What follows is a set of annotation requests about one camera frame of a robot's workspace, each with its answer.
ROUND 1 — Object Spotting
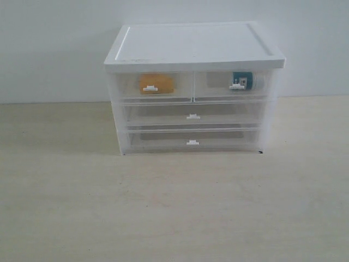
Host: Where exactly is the yellow cheese wedge toy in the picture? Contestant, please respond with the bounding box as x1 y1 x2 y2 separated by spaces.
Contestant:
139 73 175 94

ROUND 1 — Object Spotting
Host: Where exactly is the white blue medicine bottle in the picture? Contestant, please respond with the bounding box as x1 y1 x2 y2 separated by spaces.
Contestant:
229 72 266 91

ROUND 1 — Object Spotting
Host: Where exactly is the clear bottom wide drawer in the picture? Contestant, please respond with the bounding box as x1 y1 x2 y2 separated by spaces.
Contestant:
125 128 263 153

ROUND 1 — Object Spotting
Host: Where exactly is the clear wide drawer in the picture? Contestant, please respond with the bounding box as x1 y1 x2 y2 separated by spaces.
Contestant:
125 128 263 153
123 101 267 127

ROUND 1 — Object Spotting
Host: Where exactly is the clear middle wide drawer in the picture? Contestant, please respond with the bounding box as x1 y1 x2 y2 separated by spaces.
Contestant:
123 101 267 127

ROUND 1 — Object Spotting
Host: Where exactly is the white plastic drawer cabinet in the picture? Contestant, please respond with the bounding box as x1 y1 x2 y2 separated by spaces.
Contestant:
104 21 286 155

